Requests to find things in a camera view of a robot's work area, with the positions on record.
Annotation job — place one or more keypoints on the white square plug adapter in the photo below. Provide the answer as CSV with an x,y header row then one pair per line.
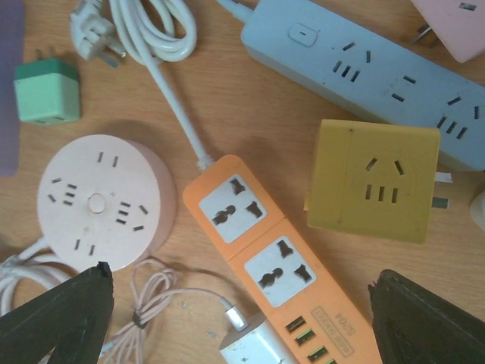
x,y
477,210

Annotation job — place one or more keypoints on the purple power strip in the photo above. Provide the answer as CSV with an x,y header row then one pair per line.
x,y
12,34

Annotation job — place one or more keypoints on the pink round power socket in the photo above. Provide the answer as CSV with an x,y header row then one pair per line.
x,y
106,199

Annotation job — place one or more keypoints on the white USB charger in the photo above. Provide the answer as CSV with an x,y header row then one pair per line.
x,y
259,343

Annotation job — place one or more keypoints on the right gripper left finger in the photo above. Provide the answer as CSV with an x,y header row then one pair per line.
x,y
70,321

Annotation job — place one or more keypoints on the green plug adapter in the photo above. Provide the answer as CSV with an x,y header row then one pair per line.
x,y
47,91

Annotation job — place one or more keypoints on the orange power strip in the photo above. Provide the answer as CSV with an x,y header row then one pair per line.
x,y
298,295

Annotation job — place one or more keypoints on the pink cube socket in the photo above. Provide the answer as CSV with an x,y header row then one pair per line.
x,y
458,24

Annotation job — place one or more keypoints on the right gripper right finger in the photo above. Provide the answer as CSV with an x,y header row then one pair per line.
x,y
413,325

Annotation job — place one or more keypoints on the yellow cube socket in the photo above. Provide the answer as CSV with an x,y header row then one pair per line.
x,y
373,179

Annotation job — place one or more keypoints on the blue power strip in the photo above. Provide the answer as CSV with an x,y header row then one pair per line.
x,y
369,75

